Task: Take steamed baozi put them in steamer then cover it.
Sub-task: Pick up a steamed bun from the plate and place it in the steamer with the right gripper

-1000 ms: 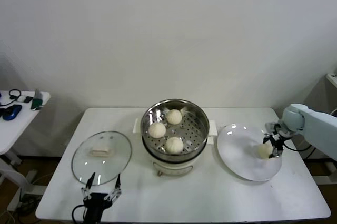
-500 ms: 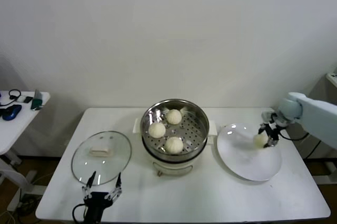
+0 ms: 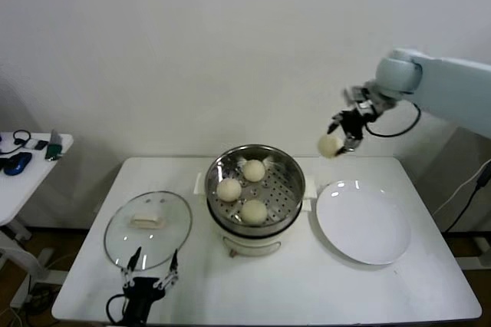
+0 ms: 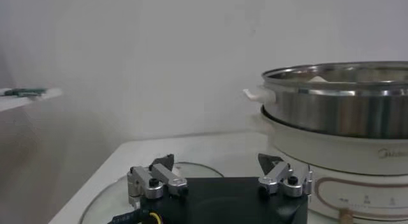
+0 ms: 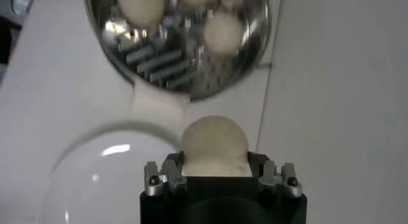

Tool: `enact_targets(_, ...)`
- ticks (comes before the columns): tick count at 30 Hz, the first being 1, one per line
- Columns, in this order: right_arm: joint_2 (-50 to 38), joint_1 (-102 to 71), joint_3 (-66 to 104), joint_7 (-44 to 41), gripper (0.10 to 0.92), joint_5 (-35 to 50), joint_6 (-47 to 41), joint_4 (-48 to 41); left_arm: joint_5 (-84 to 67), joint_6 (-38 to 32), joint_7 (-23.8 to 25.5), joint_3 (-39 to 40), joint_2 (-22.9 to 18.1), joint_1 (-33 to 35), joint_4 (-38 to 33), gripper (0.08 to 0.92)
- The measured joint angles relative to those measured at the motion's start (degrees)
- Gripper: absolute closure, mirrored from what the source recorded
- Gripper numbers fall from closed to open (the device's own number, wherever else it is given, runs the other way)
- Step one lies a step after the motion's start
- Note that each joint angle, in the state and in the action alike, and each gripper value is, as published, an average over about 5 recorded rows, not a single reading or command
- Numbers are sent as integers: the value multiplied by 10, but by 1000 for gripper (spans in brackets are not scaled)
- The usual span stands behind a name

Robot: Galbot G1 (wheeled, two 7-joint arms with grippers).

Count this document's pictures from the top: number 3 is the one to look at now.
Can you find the white side table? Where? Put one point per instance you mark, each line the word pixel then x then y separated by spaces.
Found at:
pixel 23 189

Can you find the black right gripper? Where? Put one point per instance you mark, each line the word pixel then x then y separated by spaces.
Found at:
pixel 354 123

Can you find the white oval plate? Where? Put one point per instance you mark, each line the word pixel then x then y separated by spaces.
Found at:
pixel 356 223

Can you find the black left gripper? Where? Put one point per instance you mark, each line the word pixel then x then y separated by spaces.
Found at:
pixel 144 291

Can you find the small white black device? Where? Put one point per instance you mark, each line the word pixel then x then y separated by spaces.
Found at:
pixel 36 145

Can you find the white electric cooker pot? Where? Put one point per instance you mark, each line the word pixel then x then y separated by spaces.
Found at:
pixel 249 244

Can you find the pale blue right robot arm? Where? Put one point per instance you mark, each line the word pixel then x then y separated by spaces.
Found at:
pixel 452 85

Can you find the white steamed baozi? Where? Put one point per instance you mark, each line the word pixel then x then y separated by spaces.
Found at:
pixel 254 170
pixel 329 146
pixel 229 190
pixel 254 212

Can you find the white stand base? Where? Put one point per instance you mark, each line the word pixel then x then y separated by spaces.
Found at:
pixel 475 252

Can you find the black computer mouse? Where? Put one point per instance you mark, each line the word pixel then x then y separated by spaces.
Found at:
pixel 17 164

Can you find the round glass pot lid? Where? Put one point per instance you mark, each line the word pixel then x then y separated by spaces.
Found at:
pixel 172 227

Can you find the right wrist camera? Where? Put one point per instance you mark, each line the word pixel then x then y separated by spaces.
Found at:
pixel 354 94

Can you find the stainless steel steamer basket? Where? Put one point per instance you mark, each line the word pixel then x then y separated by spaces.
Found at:
pixel 285 189

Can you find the green clip tool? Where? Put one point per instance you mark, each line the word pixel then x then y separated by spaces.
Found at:
pixel 53 147

